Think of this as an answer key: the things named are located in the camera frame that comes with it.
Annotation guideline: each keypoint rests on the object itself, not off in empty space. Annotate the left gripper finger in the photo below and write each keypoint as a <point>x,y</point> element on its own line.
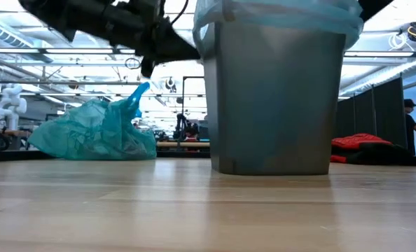
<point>180,49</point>
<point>146,70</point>

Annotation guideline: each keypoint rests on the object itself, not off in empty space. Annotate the teal plastic trash bag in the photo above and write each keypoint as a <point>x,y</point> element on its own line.
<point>96,133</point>

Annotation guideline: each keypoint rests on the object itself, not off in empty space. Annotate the light blue trash bag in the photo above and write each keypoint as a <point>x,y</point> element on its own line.
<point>281,17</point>

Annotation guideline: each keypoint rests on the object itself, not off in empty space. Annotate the dark translucent trash bin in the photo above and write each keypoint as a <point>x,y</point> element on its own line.
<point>274,105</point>

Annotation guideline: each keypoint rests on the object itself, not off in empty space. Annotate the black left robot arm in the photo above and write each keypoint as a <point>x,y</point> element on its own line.
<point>71,15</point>

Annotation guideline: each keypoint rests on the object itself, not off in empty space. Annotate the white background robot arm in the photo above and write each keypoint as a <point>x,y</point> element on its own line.
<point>10,105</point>

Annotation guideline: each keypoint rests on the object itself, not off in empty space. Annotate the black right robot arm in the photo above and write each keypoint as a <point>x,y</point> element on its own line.
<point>372,8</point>

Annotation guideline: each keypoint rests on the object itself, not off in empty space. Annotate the background wooden table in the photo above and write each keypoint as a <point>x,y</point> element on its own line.
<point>183,144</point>

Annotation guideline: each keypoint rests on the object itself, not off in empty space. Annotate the background workbench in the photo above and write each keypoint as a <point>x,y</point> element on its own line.
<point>8,136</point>

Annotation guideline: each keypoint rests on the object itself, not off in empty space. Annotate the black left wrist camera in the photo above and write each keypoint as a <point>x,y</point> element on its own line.
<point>141,5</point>

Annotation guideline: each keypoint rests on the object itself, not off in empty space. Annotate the black partition wall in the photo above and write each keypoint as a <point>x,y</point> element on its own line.
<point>372,112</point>

